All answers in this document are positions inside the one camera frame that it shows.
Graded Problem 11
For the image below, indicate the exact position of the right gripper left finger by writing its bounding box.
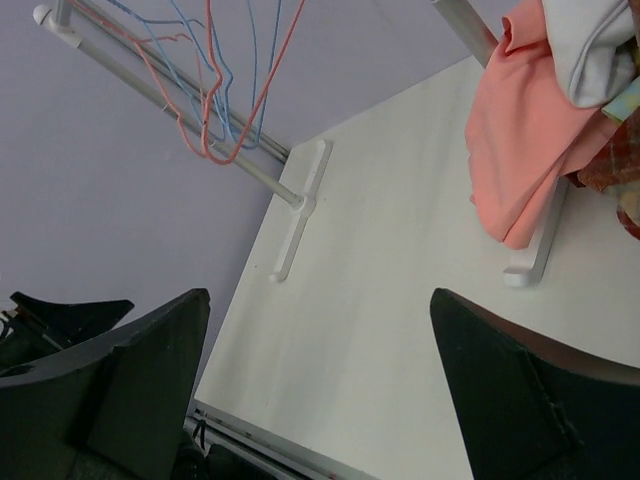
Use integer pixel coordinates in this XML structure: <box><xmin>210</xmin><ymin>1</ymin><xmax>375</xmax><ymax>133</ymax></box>
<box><xmin>1</xmin><ymin>288</ymin><xmax>210</xmax><ymax>479</ymax></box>

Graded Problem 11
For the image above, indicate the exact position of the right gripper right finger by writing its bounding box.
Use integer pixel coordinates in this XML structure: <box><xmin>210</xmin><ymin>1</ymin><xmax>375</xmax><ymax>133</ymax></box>
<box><xmin>430</xmin><ymin>288</ymin><xmax>639</xmax><ymax>479</ymax></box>

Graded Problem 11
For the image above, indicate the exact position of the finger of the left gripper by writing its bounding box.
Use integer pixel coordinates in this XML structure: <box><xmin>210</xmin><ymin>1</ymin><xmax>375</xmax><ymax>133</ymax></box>
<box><xmin>9</xmin><ymin>292</ymin><xmax>134</xmax><ymax>350</ymax></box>

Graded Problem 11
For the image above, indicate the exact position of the pink wire hanger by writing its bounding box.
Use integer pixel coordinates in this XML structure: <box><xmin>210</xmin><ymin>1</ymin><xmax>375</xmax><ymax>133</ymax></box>
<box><xmin>202</xmin><ymin>1</ymin><xmax>306</xmax><ymax>165</ymax></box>
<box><xmin>71</xmin><ymin>1</ymin><xmax>231</xmax><ymax>165</ymax></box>

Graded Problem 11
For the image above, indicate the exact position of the brown plaid garment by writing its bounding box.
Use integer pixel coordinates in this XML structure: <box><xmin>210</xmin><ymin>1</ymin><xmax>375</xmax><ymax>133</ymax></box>
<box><xmin>577</xmin><ymin>109</ymin><xmax>639</xmax><ymax>239</ymax></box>

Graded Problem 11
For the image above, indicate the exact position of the salmon pink skirt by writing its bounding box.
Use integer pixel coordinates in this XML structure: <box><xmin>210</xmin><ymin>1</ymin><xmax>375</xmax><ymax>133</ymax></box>
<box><xmin>465</xmin><ymin>1</ymin><xmax>617</xmax><ymax>250</ymax></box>

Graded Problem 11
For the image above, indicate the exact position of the blue wire hanger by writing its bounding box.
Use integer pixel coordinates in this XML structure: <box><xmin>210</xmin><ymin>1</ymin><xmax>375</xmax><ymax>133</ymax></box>
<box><xmin>108</xmin><ymin>1</ymin><xmax>208</xmax><ymax>127</ymax></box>
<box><xmin>228</xmin><ymin>1</ymin><xmax>282</xmax><ymax>151</ymax></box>
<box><xmin>170</xmin><ymin>1</ymin><xmax>235</xmax><ymax>141</ymax></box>

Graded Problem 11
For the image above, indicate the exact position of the floral pastel garment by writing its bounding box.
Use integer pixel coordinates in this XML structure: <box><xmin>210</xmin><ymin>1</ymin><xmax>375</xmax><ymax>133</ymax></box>
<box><xmin>601</xmin><ymin>77</ymin><xmax>640</xmax><ymax>124</ymax></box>

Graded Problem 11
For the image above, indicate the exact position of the white garment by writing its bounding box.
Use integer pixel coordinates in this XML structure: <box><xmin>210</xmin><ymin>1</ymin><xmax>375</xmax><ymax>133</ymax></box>
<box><xmin>542</xmin><ymin>0</ymin><xmax>636</xmax><ymax>108</ymax></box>

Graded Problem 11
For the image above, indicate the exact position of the white metal clothes rack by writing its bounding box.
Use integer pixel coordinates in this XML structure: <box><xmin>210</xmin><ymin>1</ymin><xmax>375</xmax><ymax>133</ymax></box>
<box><xmin>33</xmin><ymin>1</ymin><xmax>569</xmax><ymax>288</ymax></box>

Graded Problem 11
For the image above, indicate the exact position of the aluminium mounting rail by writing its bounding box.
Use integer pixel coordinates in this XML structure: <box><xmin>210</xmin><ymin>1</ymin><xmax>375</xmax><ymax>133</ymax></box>
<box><xmin>185</xmin><ymin>400</ymin><xmax>373</xmax><ymax>479</ymax></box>

